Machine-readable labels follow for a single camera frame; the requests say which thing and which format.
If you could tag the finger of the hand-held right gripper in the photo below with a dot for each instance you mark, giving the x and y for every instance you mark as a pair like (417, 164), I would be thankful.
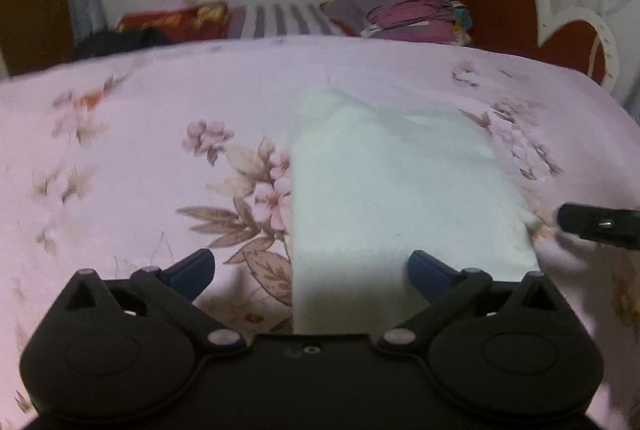
(600, 224)

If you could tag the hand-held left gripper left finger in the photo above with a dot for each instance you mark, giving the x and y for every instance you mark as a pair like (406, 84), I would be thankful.
(191, 271)

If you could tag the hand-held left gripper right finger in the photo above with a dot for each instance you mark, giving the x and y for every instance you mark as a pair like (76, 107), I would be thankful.
(429, 276)

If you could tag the white small cloth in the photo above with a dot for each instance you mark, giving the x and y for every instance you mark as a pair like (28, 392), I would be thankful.
(400, 190)

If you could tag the stack of folded clothes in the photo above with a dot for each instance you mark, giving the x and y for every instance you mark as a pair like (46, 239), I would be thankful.
(400, 5)

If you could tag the pink floral bed sheet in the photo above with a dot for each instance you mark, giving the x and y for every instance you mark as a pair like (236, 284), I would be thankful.
(125, 170)

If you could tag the dark cloth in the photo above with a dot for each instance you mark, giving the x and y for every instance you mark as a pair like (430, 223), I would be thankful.
(115, 43)

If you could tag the red patterned pillow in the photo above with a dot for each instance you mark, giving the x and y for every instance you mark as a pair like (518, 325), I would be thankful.
(175, 20)

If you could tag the grey striped cloth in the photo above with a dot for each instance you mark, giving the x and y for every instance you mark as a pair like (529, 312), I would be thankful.
(290, 19)

